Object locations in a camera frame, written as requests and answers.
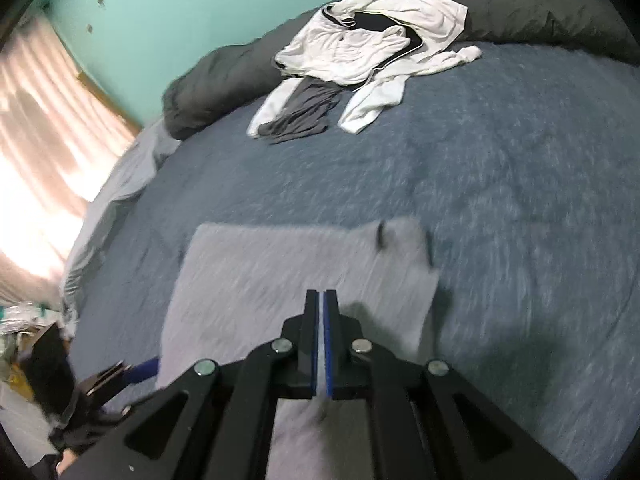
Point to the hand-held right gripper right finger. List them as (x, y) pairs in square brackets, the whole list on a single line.
[(327, 355)]

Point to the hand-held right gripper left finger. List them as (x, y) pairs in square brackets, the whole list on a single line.
[(312, 355)]

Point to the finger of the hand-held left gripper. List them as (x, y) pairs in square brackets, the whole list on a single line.
[(145, 367)]

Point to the grey sweatpants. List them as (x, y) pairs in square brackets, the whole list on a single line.
[(250, 280)]

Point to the pile of plastic bags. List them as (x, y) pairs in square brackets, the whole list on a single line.
[(25, 335)]

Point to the pink curtain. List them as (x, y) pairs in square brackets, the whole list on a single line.
[(50, 135)]

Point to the blue flecked bedspread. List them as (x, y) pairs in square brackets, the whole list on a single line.
[(500, 185)]

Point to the dark grey garment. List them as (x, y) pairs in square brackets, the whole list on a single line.
[(300, 110)]

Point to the white jacket with black trim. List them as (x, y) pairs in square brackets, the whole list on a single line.
[(340, 50)]

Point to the dark grey duvet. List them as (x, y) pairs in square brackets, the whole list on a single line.
[(525, 5)]

